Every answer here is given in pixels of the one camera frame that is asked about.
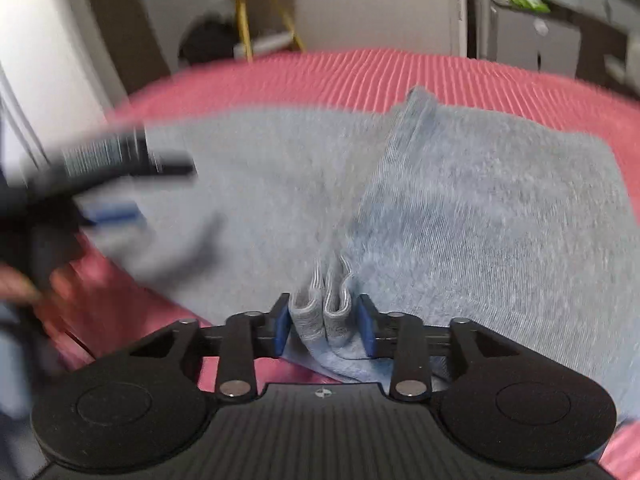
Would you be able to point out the white tower fan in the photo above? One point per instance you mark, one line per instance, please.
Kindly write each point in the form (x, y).
(459, 5)

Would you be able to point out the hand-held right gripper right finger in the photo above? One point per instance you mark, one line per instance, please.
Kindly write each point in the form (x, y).
(365, 334)

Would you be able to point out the grey pants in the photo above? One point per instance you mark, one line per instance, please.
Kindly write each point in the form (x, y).
(450, 210)

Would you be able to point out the person's left hand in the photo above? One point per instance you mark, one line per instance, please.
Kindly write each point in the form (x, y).
(15, 285)

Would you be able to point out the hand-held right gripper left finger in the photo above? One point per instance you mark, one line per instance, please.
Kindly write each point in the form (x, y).
(281, 331)

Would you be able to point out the grey dressing table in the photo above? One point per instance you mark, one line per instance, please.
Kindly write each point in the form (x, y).
(600, 15)

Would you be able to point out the grey bedside cabinet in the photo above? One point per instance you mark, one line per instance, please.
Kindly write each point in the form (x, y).
(530, 45)

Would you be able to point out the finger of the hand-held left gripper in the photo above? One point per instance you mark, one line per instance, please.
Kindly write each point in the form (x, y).
(125, 157)
(115, 216)

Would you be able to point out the yellow-legged side table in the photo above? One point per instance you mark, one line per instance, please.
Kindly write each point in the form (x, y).
(265, 20)

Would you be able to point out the black bag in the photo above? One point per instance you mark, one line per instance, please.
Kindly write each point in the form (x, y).
(207, 42)

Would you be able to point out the brown door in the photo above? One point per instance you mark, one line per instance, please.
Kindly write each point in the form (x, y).
(120, 20)

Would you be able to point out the pink ribbed blanket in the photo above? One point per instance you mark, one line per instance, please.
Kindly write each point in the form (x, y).
(325, 75)

